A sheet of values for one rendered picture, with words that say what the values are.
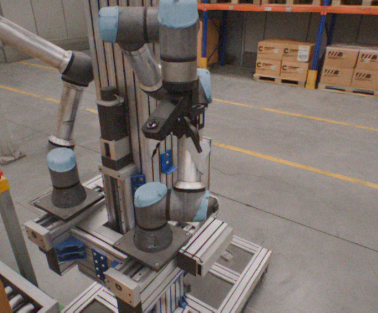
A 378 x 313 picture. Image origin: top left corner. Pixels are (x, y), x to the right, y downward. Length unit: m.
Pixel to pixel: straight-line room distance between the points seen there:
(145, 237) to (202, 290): 1.06
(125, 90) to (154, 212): 0.47
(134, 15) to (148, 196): 0.59
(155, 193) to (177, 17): 0.65
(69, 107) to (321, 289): 2.07
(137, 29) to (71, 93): 0.80
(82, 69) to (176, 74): 0.75
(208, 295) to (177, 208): 1.13
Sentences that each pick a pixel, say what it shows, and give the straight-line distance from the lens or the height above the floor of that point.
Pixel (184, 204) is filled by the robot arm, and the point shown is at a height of 1.24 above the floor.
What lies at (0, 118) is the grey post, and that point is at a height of 0.53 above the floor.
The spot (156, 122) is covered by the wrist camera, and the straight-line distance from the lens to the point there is 0.64.
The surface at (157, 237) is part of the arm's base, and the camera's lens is 1.20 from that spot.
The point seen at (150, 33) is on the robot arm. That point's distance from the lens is 0.75.
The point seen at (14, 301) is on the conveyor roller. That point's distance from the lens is 1.91.
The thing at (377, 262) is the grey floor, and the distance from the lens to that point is 3.04.
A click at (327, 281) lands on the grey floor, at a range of 2.73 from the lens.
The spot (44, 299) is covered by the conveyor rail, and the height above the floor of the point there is 0.59.
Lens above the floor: 1.89
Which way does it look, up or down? 28 degrees down
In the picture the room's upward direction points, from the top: straight up
